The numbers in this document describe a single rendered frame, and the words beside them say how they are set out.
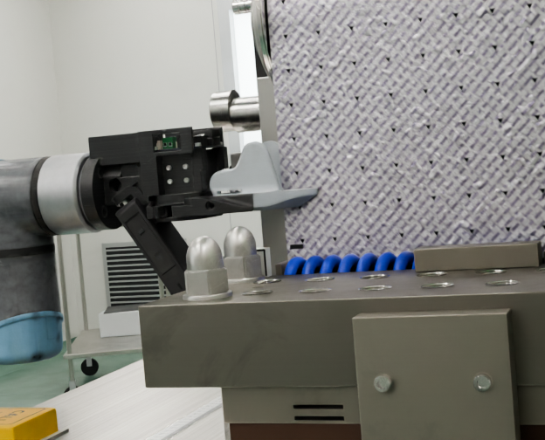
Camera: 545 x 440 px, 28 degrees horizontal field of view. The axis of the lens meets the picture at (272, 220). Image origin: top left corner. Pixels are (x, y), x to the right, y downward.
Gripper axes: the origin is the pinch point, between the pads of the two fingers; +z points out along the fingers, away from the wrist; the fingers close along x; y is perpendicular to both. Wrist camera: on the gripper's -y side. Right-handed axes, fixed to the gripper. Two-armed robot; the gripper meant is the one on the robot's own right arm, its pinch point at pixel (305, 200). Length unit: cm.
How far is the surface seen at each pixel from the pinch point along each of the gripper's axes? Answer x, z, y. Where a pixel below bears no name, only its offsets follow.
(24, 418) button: -10.9, -23.1, -16.5
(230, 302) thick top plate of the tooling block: -19.9, 0.6, -6.0
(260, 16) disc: -1.3, -2.2, 16.0
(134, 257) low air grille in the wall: 555, -310, -52
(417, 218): -0.2, 9.8, -2.2
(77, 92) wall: 556, -342, 60
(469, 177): -0.2, 14.3, 0.9
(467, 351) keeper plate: -22.0, 17.3, -9.3
